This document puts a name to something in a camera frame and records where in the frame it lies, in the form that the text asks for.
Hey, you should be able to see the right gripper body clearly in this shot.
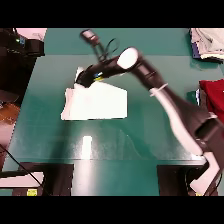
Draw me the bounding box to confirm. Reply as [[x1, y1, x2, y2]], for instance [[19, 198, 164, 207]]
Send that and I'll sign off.
[[75, 64, 105, 89]]

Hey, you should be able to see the white T-shirt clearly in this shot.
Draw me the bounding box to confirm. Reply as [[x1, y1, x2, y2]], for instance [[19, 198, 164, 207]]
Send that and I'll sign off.
[[60, 66, 129, 122]]

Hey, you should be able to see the heap of clothes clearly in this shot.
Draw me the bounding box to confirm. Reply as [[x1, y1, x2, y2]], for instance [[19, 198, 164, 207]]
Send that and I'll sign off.
[[189, 27, 224, 64]]

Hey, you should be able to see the red garment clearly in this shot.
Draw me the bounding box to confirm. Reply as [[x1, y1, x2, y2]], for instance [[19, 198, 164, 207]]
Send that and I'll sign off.
[[199, 78, 224, 124]]

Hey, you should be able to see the black cable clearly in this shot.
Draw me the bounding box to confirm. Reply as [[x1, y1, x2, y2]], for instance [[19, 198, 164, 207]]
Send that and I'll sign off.
[[98, 37, 121, 62]]

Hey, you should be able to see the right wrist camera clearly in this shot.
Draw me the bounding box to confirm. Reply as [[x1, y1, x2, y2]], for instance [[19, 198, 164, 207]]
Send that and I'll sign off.
[[79, 29, 105, 62]]

